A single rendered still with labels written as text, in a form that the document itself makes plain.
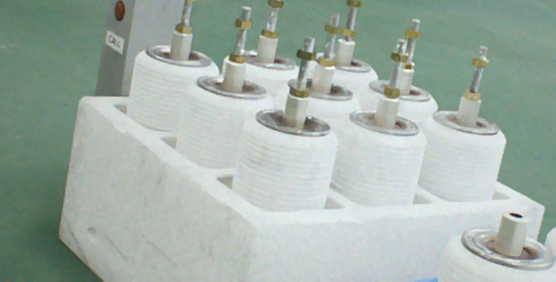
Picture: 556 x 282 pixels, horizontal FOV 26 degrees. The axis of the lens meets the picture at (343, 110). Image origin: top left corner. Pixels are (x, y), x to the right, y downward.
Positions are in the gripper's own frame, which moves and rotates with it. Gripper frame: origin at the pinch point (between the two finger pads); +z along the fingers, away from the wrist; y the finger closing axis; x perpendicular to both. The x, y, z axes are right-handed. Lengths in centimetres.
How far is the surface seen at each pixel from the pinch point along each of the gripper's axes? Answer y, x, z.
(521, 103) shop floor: 64, -106, 36
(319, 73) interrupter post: -12.3, 12.7, 8.6
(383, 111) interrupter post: -24.2, 12.6, 9.0
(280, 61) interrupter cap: -0.5, 9.7, 10.5
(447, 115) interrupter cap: -21.4, 0.7, 10.3
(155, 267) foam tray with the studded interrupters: -15.5, 31.1, 29.2
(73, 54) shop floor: 92, -9, 36
